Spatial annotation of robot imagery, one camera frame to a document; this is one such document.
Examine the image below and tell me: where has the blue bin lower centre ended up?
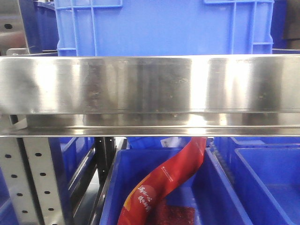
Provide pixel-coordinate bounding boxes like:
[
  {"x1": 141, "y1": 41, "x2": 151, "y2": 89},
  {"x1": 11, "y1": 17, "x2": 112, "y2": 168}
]
[{"x1": 99, "y1": 149, "x2": 252, "y2": 225}]

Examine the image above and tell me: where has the blue bin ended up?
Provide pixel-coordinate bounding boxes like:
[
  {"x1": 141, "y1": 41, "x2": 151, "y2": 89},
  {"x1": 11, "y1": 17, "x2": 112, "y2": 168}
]
[
  {"x1": 210, "y1": 137, "x2": 300, "y2": 225},
  {"x1": 99, "y1": 149, "x2": 252, "y2": 225}
]

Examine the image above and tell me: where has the blue bin lower right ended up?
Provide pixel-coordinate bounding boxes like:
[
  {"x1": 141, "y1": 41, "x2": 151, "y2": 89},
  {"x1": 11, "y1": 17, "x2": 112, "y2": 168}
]
[{"x1": 210, "y1": 137, "x2": 300, "y2": 225}]

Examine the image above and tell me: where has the red printed bag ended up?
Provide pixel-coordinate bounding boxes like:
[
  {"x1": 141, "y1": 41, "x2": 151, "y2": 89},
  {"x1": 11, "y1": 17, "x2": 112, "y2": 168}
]
[{"x1": 117, "y1": 137, "x2": 206, "y2": 225}]

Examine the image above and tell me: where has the light blue crate on shelf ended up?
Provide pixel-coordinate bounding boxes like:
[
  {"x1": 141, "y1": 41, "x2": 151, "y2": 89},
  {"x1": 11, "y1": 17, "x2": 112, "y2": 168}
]
[{"x1": 54, "y1": 0, "x2": 274, "y2": 56}]

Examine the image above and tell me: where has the perforated steel upright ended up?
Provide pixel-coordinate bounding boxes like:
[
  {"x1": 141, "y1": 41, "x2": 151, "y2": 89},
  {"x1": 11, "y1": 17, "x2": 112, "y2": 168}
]
[{"x1": 0, "y1": 137, "x2": 74, "y2": 225}]

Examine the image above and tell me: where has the stainless steel shelf rail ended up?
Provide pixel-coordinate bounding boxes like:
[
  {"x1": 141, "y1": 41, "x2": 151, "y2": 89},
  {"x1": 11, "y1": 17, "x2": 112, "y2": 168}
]
[{"x1": 0, "y1": 54, "x2": 300, "y2": 137}]

